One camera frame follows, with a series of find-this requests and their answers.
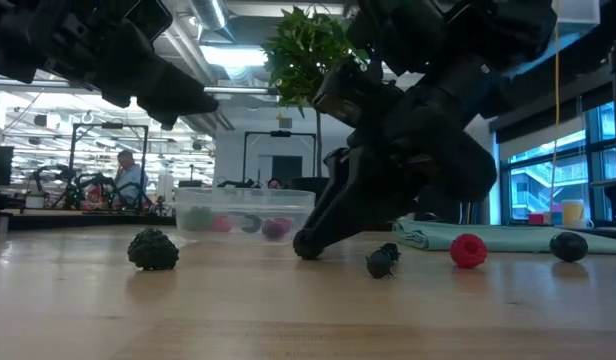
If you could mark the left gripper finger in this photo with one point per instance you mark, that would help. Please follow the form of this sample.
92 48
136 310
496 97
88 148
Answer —
167 121
158 82

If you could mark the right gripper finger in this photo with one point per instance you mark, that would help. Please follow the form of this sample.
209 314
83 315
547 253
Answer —
378 190
335 175

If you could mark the small dark blueberry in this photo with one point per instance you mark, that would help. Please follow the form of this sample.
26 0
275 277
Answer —
378 265
392 251

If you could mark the dark red cherry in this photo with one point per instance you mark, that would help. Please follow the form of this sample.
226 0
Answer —
275 228

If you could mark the red raspberry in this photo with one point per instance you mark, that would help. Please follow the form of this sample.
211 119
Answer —
221 223
468 251

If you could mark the black cherry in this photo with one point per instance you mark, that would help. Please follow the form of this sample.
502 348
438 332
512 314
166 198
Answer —
568 247

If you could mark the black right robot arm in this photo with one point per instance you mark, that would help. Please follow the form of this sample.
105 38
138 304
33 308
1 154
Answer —
463 30

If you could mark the background black robot arm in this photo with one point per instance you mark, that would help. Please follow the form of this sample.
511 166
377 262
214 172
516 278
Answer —
63 175
100 182

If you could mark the clear plastic tupperware container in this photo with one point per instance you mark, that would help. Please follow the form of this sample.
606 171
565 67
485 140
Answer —
238 200

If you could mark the person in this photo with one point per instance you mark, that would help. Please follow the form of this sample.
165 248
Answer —
275 183
130 177

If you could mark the green plant in black pot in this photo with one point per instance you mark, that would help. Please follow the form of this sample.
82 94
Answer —
298 55

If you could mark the teal folded cloth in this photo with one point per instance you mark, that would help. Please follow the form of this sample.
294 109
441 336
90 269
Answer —
508 239

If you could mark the red box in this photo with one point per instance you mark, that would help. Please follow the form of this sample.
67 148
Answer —
536 218

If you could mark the white tub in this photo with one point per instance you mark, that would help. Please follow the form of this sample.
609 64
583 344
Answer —
35 201

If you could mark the yellow cup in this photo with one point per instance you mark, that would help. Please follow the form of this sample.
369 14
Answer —
573 212

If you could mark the black desk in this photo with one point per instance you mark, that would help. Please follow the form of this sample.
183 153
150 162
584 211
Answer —
615 200

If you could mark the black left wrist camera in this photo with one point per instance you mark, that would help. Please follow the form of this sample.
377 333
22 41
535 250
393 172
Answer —
153 17

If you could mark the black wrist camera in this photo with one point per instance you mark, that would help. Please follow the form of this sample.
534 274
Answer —
153 17
353 95

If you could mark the black robot station frame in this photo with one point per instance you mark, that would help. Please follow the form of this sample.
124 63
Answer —
72 165
280 133

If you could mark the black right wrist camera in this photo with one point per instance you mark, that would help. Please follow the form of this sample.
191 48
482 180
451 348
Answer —
353 95

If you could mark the black aluminium table frame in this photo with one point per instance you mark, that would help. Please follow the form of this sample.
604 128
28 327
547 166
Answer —
88 221

